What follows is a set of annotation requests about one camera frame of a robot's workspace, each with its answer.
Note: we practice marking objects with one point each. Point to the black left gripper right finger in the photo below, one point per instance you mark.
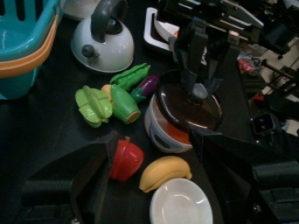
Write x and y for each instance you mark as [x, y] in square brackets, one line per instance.
[248, 180]

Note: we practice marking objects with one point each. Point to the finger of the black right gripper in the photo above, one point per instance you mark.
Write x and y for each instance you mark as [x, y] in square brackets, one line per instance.
[223, 64]
[192, 49]

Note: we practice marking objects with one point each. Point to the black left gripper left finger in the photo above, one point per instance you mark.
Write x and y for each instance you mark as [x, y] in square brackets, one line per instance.
[70, 186]

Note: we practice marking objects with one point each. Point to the dark transparent pot lid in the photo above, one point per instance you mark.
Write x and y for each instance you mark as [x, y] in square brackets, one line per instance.
[180, 112]

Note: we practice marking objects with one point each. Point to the red bundle on floor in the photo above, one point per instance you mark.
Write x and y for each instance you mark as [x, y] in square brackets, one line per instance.
[246, 65]

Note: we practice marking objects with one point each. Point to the white toy utensil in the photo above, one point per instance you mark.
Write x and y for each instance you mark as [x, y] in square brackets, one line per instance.
[163, 33]

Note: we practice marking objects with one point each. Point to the white toy utensil rack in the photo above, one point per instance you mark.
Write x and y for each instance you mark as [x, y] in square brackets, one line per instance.
[150, 32]

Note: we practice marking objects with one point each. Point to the purple toy eggplant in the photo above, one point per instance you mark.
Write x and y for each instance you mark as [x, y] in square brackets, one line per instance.
[147, 84]

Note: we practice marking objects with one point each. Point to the black office chair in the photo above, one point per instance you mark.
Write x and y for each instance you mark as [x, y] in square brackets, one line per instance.
[278, 35]

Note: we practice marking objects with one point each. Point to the green ribbed toy vegetable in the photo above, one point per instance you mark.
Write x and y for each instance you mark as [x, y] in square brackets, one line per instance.
[130, 76]

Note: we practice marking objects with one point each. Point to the white toy plate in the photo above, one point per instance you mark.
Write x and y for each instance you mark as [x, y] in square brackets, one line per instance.
[180, 202]

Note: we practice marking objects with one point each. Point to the yellow toy banana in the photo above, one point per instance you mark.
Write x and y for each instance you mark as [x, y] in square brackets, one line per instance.
[163, 170]

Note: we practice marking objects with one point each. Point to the green toy corn cob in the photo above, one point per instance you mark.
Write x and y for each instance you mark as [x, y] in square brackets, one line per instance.
[123, 105]

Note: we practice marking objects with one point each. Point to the light green toy vegetable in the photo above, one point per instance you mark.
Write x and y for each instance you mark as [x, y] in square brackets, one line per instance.
[94, 106]

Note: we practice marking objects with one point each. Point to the white toy cup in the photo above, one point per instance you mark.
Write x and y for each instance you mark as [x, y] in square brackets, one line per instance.
[79, 8]

